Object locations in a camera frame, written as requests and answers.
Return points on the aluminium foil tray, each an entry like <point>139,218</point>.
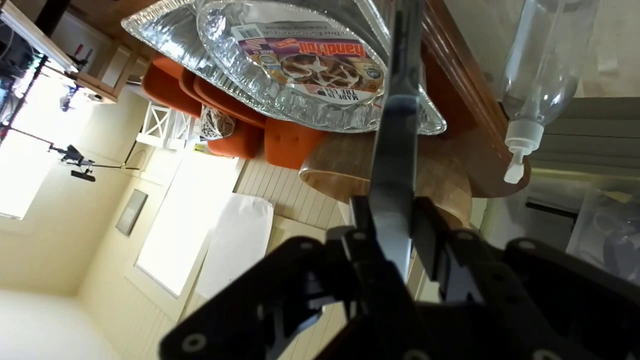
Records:
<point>172,32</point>

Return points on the clear plastic storage bin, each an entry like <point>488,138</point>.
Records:
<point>606,233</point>

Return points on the clear hand sanitizer pump bottle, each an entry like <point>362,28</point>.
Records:
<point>546,60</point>

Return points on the cream cabinet counter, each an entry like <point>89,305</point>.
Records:
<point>601,132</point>

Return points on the dark brown wooden table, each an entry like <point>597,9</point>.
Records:
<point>460,100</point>

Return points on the white hanging cloth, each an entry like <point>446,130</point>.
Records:
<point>237,242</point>

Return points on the orange chair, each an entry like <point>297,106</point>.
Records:
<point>286,142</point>

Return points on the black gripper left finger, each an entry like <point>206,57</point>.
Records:
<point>286,301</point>

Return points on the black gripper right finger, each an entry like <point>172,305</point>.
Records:
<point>532,301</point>

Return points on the foil pan with printed label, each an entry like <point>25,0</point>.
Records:
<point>301,60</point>

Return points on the silver table knife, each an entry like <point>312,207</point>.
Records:
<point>392,173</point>

